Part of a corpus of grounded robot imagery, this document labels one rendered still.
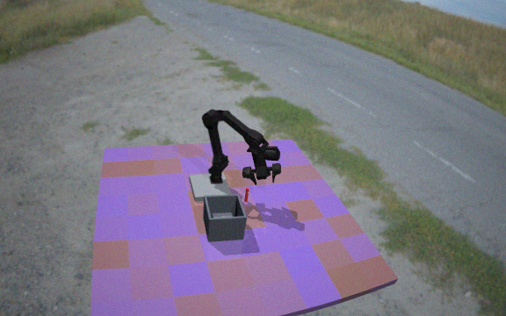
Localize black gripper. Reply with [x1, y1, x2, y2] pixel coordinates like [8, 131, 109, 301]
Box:
[242, 160, 281, 185]

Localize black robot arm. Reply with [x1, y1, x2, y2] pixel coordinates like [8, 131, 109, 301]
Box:
[202, 109, 280, 184]

